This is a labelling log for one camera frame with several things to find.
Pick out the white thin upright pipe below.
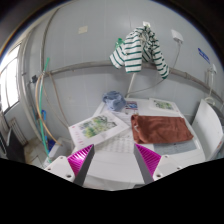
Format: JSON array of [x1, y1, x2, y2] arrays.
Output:
[[125, 71, 138, 98]]

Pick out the green hose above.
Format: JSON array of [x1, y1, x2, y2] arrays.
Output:
[[36, 57, 52, 162]]

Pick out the green plastic clip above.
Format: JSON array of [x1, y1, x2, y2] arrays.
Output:
[[114, 37, 125, 48]]

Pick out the white wall socket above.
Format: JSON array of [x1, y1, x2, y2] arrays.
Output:
[[170, 29, 185, 43]]

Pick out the leaflet with blue picture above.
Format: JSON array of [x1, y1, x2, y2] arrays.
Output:
[[114, 100, 140, 126]]

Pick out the tan hose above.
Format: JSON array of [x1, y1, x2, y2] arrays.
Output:
[[34, 71, 63, 147]]

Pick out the beige wall sticker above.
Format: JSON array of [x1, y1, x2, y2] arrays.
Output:
[[77, 25, 89, 35]]

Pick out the white open appliance lid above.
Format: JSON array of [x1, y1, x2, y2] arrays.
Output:
[[191, 98, 224, 162]]

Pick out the grey wall pipe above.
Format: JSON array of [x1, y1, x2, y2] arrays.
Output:
[[44, 59, 224, 111]]

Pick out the blue wall sign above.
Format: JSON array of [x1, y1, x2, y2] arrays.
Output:
[[197, 47, 211, 65]]

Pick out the window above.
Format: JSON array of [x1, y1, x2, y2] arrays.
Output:
[[0, 44, 22, 114]]

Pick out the large printed sheet green picture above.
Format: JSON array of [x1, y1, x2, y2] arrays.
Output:
[[68, 111, 130, 150]]

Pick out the white calendar sheet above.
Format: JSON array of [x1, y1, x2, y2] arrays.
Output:
[[99, 130, 136, 155]]

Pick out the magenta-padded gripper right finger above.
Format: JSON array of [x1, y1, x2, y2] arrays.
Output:
[[133, 143, 183, 185]]

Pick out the white tap with hose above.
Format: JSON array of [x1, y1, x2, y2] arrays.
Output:
[[203, 63, 218, 107]]

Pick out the small printed sheet green picture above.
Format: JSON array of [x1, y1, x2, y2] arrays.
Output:
[[148, 97, 181, 113]]

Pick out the grey paper sheet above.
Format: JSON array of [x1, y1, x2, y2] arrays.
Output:
[[152, 138, 198, 157]]

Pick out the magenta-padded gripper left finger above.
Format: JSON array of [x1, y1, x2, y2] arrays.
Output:
[[43, 143, 96, 187]]

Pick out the white radiator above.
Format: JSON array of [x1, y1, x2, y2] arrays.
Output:
[[9, 117, 29, 147]]

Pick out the brown towel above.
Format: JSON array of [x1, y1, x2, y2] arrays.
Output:
[[130, 114, 195, 145]]

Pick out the blue crumpled cloth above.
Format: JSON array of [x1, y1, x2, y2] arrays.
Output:
[[101, 90, 127, 112]]

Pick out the white power cable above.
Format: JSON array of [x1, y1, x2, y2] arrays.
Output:
[[126, 40, 183, 98]]

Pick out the green white striped garment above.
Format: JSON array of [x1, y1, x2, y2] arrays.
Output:
[[109, 25, 170, 80]]

